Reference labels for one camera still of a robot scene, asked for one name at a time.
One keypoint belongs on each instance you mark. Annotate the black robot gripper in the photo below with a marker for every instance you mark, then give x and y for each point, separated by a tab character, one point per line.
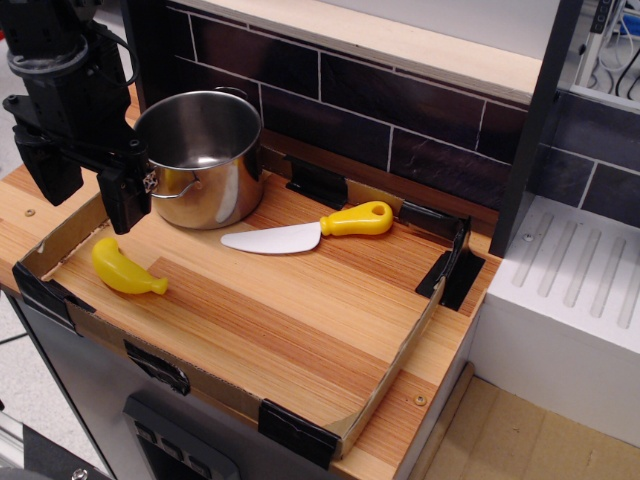
72	117

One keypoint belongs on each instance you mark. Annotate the stainless steel pot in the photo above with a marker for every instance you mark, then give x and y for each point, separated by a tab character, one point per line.
204	146

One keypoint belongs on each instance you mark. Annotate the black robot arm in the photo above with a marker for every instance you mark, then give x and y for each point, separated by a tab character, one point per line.
57	18

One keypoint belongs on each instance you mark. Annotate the cardboard fence with black tape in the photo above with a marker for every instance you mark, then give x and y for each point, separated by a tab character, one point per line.
331	363

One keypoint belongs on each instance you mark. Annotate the yellow plastic toy banana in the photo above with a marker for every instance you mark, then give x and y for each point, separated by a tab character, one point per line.
122	274

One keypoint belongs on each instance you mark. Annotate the grey oven control panel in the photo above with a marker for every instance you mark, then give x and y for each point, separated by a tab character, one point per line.
170	452

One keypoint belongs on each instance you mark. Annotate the light wooden shelf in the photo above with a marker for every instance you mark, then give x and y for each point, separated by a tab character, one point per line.
460	63

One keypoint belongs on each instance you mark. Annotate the white toy sink drainboard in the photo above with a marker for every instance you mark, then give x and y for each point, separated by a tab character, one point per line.
559	325

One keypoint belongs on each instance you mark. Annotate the yellow handled toy knife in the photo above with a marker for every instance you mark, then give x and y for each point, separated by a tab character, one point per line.
370	218

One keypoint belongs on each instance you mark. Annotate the dark grey vertical post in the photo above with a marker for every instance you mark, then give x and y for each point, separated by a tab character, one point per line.
557	74

